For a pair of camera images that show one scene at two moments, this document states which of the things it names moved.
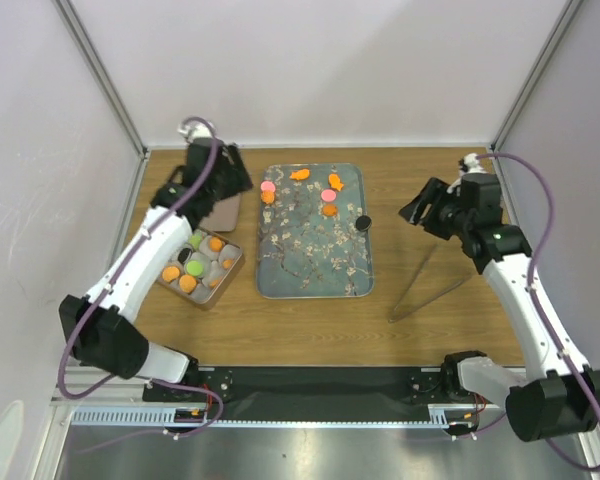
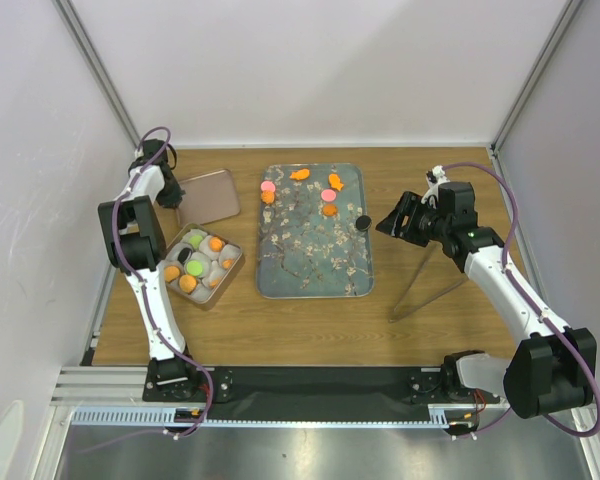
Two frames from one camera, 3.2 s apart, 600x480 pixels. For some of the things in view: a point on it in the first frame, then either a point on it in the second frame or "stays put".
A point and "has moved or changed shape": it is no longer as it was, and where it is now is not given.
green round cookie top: [194, 267] stays put
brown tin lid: [223, 217] has moved or changed shape
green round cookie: [196, 239] stays put
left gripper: [239, 178] to [174, 198]
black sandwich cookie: [183, 255] stays put
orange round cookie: [187, 283] stays put
